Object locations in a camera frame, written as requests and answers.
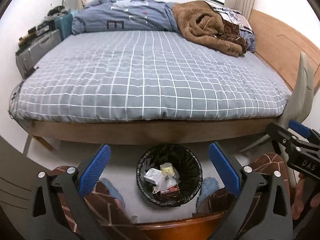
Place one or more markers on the wooden headboard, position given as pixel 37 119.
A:
pixel 280 45

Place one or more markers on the black trash bin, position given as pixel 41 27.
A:
pixel 188 173

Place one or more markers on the small white cardboard box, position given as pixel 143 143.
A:
pixel 153 176

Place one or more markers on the grey suitcase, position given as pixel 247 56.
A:
pixel 29 57

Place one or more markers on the patterned pillow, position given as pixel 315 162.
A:
pixel 235 17

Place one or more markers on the brown cookie box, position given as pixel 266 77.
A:
pixel 170 193

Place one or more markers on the person's right hand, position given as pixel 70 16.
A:
pixel 296 197

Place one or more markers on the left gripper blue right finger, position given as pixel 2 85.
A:
pixel 229 169

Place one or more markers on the right blue slipper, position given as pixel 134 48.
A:
pixel 208 187

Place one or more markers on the blue striped duvet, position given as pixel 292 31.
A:
pixel 117 15

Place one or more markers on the teal suitcase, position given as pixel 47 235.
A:
pixel 64 24

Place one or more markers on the yellow paper cup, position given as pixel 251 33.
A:
pixel 168 171

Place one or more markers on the white plastic bag with tag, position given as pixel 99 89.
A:
pixel 164 185

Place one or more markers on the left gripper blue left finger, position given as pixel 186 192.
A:
pixel 90 170

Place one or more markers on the left blue slipper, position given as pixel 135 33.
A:
pixel 114 193

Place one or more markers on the brown fleece blanket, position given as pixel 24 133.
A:
pixel 200 24

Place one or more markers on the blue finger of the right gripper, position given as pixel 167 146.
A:
pixel 302 130

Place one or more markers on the left pyjama leg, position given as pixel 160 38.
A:
pixel 113 220

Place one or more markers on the wooden bed frame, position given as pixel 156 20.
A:
pixel 146 132

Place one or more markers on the blue slipper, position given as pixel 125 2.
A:
pixel 114 193
pixel 208 187

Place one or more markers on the grey checked bed sheet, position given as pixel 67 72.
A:
pixel 146 75

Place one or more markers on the clutter on suitcases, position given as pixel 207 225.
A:
pixel 45 26

